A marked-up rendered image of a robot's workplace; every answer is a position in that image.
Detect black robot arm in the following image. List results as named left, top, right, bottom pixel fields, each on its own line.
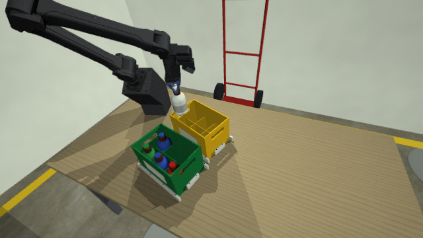
left=5, top=0, right=196, bottom=92

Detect green crate with dividers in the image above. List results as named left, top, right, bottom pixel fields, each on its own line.
left=136, top=126, right=204, bottom=196

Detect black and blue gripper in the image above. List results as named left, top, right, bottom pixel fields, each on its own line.
left=163, top=61, right=181, bottom=94

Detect blue bottle with brown label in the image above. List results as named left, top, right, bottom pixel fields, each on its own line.
left=157, top=133, right=172, bottom=152
left=154, top=152, right=170, bottom=170

